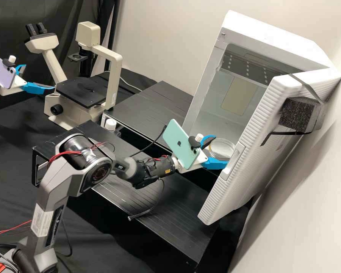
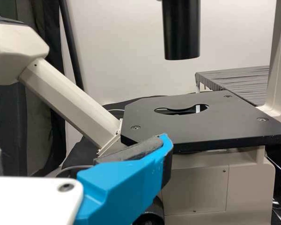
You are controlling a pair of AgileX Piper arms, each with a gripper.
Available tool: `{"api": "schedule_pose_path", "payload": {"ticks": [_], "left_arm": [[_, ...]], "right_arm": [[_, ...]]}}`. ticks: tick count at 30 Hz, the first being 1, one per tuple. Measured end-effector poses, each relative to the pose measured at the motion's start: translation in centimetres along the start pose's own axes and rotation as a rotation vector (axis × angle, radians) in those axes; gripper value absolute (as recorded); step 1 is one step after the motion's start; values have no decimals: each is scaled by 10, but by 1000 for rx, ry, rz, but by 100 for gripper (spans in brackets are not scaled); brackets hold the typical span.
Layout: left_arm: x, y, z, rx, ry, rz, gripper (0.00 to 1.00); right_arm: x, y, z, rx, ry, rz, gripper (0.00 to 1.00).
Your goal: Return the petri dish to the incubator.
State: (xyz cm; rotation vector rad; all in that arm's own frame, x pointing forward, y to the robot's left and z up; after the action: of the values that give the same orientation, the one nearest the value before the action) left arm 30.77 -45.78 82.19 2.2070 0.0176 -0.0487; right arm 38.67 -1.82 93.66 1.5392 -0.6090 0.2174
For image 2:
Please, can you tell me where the white cable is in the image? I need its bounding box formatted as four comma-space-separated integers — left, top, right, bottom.
57, 164, 94, 175

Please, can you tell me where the black platform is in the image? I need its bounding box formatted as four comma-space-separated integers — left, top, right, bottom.
195, 65, 270, 108

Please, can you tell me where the cream microscope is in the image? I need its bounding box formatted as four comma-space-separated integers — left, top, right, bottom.
0, 0, 281, 225

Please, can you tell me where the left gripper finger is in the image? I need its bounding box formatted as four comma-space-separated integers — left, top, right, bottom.
74, 133, 174, 225

